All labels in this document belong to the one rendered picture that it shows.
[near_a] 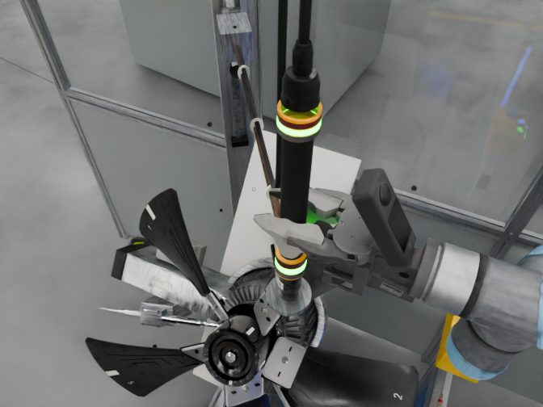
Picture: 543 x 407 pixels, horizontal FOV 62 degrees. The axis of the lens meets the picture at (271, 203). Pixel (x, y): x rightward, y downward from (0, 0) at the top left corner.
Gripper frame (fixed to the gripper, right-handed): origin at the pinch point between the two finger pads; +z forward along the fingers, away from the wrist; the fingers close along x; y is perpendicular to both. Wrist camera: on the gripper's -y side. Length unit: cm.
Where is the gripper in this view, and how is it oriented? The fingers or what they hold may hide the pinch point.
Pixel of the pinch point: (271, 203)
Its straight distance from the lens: 56.4
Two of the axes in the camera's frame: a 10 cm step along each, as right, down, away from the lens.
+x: 4.2, -6.9, 5.9
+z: -9.1, -3.2, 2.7
